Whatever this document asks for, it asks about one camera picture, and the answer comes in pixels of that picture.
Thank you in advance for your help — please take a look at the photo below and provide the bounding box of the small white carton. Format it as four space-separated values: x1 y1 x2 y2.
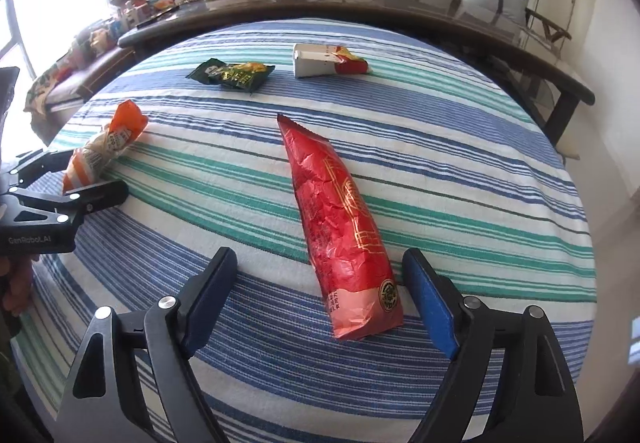
292 43 343 80

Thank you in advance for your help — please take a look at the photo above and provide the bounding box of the orange and white snack wrapper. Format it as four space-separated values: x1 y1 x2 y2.
61 99 149 196

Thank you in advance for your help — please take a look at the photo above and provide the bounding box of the dark green snack packet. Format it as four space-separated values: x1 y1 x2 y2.
186 58 276 95

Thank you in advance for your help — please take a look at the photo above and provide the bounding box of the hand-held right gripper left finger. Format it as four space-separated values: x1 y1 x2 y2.
55 247 238 443

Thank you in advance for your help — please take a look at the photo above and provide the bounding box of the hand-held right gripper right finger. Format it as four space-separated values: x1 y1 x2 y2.
402 247 583 443

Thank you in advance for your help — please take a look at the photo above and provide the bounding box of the person's left hand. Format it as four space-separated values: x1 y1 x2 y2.
0 258 33 336

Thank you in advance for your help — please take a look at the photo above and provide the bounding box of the blue green striped tablecloth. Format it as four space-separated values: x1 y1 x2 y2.
10 20 601 443

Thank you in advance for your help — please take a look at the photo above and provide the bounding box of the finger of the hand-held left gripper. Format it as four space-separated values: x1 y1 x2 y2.
0 180 130 226
10 148 71 191

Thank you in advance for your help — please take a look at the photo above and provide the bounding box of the long red snack packet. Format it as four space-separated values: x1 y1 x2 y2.
276 114 405 341

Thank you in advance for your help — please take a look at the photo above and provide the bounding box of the brown cushioned side bench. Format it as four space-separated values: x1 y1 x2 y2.
30 43 136 144

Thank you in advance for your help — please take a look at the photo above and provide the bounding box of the dark wooden table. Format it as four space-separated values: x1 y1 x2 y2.
117 0 596 146

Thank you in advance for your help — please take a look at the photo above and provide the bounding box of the small red wrapper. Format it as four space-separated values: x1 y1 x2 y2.
330 47 373 75

